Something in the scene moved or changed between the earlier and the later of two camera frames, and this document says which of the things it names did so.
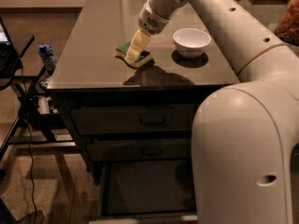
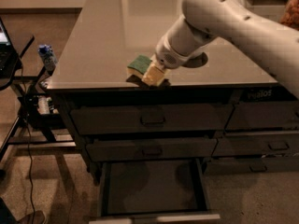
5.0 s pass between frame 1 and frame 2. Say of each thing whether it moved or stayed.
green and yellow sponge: moved
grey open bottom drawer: stayed
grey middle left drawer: stayed
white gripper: moved
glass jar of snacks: stayed
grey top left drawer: stayed
